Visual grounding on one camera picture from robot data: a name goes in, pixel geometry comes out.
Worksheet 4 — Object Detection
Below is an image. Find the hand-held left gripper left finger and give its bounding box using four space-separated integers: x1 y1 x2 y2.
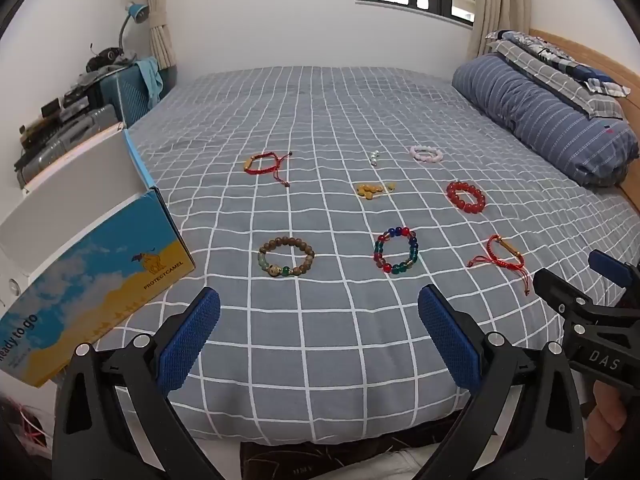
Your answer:
52 286 241 480

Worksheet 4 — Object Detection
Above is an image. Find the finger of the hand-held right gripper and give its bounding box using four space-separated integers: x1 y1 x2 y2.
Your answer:
587 249 640 306
531 267 603 323

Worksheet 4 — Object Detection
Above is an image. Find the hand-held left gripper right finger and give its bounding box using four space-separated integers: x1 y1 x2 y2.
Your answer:
415 284 588 480

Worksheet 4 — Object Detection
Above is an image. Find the red cord bracelet gold tube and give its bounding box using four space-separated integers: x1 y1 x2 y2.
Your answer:
466 234 532 293

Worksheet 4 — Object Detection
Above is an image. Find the multicoloured glass bead bracelet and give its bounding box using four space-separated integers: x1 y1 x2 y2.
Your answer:
373 227 420 276

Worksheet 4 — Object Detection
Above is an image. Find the sky printed cardboard box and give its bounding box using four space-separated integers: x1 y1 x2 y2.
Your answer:
0 127 197 388

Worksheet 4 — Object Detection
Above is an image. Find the brown wooden bead bracelet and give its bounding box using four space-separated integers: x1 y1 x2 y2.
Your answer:
258 237 317 278

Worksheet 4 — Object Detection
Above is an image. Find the red cord bracelet yellow bead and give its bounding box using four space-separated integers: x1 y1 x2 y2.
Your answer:
243 151 293 188

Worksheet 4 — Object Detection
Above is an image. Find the person's right hand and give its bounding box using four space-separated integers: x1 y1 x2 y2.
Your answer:
585 381 640 468

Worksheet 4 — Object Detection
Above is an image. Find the blue striped pillow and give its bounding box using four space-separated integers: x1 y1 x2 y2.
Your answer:
451 54 640 188

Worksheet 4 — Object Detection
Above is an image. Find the folded plaid blanket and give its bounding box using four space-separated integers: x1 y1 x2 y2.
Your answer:
482 37 630 121

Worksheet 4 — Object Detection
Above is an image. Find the patchwork printed pillow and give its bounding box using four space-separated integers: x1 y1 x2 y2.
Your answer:
501 30 632 97

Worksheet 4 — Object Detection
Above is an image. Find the grey suitcase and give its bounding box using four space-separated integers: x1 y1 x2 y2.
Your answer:
15 104 123 188

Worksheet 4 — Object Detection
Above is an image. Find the blue suitcase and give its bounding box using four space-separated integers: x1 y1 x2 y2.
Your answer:
97 62 171 128

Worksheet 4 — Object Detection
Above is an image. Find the grey checked bed sheet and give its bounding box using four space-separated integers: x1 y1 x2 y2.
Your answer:
95 65 640 446

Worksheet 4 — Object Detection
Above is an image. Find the teal cloth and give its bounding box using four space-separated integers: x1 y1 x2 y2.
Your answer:
134 57 165 110

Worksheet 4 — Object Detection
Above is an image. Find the beige curtain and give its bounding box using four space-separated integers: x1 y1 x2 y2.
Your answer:
139 0 177 70
465 0 532 61

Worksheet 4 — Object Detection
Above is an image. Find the black device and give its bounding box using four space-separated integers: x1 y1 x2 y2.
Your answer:
86 44 137 73

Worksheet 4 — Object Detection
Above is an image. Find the blue desk lamp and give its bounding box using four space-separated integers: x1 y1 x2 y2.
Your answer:
117 2 151 53

